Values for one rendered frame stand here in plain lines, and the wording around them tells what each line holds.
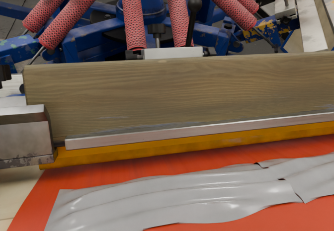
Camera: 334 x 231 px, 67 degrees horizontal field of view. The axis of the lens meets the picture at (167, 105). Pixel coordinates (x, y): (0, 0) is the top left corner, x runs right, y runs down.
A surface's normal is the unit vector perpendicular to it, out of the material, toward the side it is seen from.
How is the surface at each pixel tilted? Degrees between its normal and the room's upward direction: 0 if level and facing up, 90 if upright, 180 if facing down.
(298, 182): 7
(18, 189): 32
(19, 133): 58
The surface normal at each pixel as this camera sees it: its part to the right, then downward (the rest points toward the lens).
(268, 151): -0.04, -0.98
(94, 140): 0.21, 0.16
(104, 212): 0.18, -0.72
